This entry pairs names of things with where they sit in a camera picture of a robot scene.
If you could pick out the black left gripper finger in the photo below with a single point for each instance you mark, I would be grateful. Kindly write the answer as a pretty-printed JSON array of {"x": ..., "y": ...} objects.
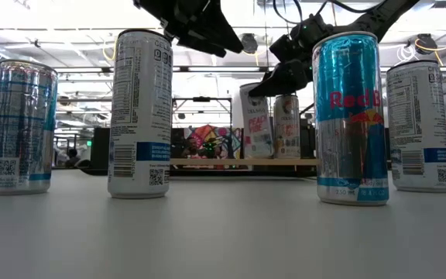
[{"x": 215, "y": 38}]

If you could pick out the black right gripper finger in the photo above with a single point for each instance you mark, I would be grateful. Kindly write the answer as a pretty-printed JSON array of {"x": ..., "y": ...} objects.
[{"x": 289, "y": 77}]

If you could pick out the Celsius Tropical Vibe can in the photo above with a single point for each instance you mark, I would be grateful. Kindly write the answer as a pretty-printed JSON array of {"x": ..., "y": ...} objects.
[{"x": 287, "y": 131}]

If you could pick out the Celsius Peach Vibe can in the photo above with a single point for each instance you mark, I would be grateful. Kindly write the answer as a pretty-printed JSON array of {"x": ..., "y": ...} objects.
[{"x": 258, "y": 131}]

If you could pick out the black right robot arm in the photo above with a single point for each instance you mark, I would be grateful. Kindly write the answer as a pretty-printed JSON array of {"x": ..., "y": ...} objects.
[{"x": 381, "y": 15}]

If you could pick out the wooden shelf black metal legs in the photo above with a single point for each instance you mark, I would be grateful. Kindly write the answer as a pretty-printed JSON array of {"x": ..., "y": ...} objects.
[{"x": 207, "y": 162}]

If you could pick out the Red Bull sugarfree can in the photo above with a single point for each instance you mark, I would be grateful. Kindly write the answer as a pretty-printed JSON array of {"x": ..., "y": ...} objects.
[
  {"x": 348, "y": 135},
  {"x": 21, "y": 128}
]

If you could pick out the Celsius can blue band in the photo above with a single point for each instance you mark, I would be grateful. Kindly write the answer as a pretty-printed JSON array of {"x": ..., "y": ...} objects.
[
  {"x": 139, "y": 116},
  {"x": 418, "y": 128}
]

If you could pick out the black cabinet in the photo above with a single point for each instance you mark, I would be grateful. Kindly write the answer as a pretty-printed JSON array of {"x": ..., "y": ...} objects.
[{"x": 100, "y": 147}]

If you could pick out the person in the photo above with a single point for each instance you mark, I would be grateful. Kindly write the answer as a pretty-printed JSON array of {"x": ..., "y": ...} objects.
[{"x": 71, "y": 157}]

